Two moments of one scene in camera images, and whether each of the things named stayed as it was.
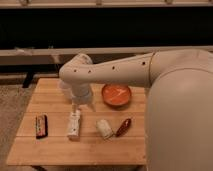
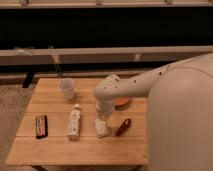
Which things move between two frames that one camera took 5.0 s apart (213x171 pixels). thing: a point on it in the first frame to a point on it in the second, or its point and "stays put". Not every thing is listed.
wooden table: (55, 131) stays put
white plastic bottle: (74, 124) stays put
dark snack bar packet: (41, 126) stays put
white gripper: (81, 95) to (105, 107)
